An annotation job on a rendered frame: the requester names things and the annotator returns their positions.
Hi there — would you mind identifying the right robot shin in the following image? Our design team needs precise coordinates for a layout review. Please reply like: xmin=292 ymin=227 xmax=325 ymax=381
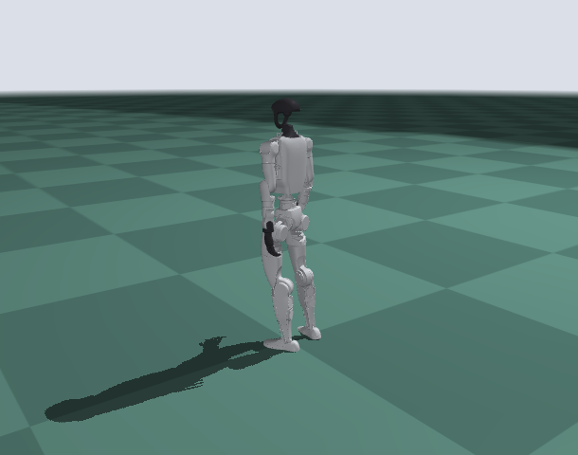
xmin=297 ymin=268 xmax=316 ymax=330

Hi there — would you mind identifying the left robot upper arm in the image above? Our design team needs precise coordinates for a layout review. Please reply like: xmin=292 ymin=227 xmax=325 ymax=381
xmin=260 ymin=139 xmax=280 ymax=193

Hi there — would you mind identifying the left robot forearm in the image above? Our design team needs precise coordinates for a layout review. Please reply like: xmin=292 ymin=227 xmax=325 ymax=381
xmin=260 ymin=181 xmax=275 ymax=229

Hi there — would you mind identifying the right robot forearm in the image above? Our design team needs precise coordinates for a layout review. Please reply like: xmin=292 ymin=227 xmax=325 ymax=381
xmin=296 ymin=179 xmax=314 ymax=211

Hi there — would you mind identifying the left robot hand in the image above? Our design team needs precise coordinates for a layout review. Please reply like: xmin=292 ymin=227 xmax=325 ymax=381
xmin=262 ymin=221 xmax=281 ymax=257

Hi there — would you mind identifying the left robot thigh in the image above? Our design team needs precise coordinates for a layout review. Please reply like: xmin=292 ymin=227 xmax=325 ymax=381
xmin=261 ymin=218 xmax=294 ymax=296

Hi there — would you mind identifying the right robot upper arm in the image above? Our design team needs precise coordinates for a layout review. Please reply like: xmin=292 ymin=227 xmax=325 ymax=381
xmin=304 ymin=137 xmax=314 ymax=184

